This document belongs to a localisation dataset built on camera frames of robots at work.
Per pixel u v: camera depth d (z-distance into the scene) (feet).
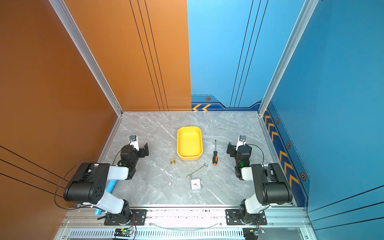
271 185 1.48
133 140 2.64
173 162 2.99
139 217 2.43
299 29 2.50
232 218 2.38
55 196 2.31
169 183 2.75
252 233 2.32
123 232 2.33
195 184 2.71
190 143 3.27
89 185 1.50
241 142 2.64
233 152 2.78
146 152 2.87
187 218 2.47
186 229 2.33
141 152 2.80
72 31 2.51
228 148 2.84
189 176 2.85
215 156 3.08
